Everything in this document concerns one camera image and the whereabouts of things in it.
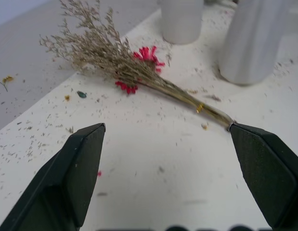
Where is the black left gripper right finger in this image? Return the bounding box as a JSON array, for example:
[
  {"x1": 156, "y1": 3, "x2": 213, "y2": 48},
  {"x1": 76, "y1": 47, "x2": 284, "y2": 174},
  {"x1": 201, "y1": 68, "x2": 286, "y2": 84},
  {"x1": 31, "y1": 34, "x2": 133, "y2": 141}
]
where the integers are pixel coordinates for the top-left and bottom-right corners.
[{"x1": 229, "y1": 122, "x2": 298, "y2": 231}]

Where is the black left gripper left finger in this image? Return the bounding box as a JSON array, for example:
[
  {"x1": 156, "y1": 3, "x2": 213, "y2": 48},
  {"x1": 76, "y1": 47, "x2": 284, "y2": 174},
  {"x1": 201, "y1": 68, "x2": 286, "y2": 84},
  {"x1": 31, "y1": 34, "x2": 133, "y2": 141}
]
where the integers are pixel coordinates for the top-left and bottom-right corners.
[{"x1": 0, "y1": 123, "x2": 106, "y2": 231}]

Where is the white ribbed ceramic vase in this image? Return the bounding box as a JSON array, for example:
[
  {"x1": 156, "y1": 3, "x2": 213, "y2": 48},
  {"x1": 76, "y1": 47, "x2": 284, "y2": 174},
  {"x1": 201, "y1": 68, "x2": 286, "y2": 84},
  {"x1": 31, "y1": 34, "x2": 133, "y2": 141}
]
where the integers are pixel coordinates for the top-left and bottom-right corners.
[{"x1": 217, "y1": 0, "x2": 293, "y2": 85}]

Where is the white cylindrical vase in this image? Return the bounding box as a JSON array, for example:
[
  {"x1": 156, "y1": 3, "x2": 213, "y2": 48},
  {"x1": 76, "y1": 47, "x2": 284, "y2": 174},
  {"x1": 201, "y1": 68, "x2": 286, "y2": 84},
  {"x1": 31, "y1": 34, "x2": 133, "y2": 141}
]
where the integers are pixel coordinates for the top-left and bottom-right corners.
[{"x1": 157, "y1": 0, "x2": 204, "y2": 45}]

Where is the dried flower bunch with red blooms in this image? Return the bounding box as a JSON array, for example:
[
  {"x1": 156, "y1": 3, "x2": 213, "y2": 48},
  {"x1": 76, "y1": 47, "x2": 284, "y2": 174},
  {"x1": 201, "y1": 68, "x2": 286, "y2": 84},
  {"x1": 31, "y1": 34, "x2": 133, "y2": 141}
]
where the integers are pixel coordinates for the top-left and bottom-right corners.
[{"x1": 39, "y1": 0, "x2": 234, "y2": 132}]

